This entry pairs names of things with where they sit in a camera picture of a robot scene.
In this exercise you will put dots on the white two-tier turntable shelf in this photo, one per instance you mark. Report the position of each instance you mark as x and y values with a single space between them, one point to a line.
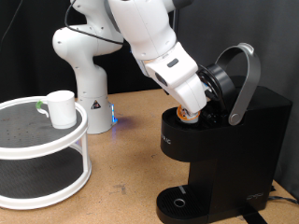
40 149

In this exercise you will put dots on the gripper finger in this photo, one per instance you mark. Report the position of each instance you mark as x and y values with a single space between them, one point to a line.
183 112

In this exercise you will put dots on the black tape strip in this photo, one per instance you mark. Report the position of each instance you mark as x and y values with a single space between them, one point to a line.
253 218

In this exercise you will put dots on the white coffee pod orange lid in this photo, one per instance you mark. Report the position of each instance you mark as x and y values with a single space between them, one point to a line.
191 118

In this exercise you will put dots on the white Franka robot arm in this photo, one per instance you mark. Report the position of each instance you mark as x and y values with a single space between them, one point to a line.
143 28

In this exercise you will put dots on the black Keurig coffee machine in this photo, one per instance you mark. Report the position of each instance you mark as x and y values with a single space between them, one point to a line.
249 140

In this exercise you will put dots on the black Keurig drip tray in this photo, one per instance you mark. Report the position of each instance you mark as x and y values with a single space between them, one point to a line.
187 207

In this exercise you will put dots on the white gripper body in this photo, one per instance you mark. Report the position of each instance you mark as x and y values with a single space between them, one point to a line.
190 93

